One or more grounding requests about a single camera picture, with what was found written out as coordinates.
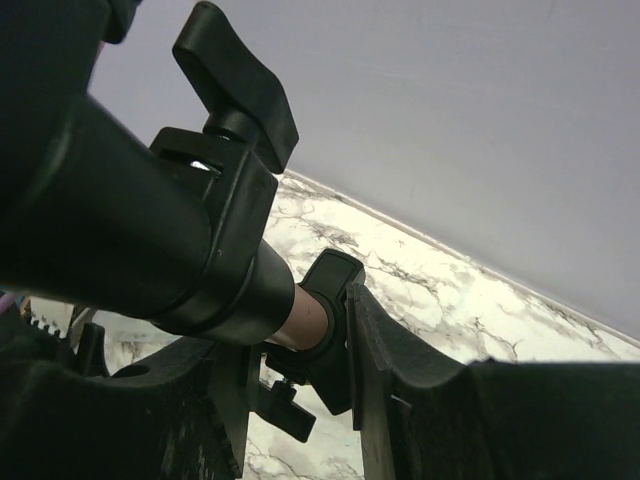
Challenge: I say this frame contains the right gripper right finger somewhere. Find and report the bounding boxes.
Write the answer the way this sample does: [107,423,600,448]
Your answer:
[346,285,639,479]

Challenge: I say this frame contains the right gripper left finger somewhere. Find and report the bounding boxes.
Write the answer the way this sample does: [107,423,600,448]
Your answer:
[1,307,260,479]

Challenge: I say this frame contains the pink music stand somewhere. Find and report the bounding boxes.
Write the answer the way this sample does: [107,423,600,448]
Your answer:
[0,0,366,444]

